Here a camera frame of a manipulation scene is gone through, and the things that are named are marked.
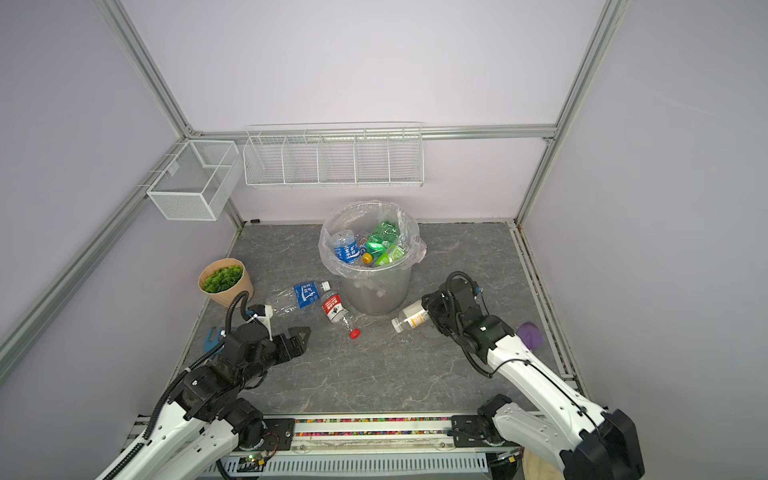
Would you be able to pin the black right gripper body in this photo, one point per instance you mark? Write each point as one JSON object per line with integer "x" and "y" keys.
{"x": 439, "y": 313}

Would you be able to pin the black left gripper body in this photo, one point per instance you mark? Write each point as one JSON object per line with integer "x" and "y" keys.
{"x": 278, "y": 351}

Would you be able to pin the clear crushed bottle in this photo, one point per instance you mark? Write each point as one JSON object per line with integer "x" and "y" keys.
{"x": 297, "y": 297}

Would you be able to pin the white yellow label clear bottle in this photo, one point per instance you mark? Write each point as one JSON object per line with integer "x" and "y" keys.
{"x": 410, "y": 317}

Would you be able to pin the red label clear bottle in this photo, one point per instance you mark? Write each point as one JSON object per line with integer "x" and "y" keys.
{"x": 338, "y": 314}

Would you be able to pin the green label clear bottle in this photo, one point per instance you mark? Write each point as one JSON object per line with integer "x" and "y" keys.
{"x": 392, "y": 254}

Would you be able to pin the crushed green bottle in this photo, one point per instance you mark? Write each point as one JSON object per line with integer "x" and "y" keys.
{"x": 384, "y": 236}

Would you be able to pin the blue label bottle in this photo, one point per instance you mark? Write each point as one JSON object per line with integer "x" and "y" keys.
{"x": 345, "y": 246}

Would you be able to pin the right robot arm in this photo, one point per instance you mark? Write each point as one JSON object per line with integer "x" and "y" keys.
{"x": 540, "y": 384}

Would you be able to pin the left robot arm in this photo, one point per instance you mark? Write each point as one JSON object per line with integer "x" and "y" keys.
{"x": 201, "y": 417}

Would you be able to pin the grey mesh waste bin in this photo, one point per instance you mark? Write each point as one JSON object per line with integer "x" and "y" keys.
{"x": 378, "y": 295}

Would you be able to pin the clear plastic bin liner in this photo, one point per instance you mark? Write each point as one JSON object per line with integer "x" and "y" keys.
{"x": 362, "y": 217}

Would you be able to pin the purple plastic scoop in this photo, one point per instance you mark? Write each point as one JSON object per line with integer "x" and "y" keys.
{"x": 530, "y": 335}

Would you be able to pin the beige pot with green plant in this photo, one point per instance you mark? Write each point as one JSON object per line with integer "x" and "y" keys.
{"x": 224, "y": 279}

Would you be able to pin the white mesh box basket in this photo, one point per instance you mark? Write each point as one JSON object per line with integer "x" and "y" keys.
{"x": 198, "y": 181}

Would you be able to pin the beige cloth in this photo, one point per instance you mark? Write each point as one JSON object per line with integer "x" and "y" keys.
{"x": 535, "y": 468}

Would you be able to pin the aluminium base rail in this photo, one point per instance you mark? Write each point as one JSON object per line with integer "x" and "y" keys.
{"x": 344, "y": 446}

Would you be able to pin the white wire wall shelf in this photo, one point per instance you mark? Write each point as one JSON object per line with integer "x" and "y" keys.
{"x": 347, "y": 154}

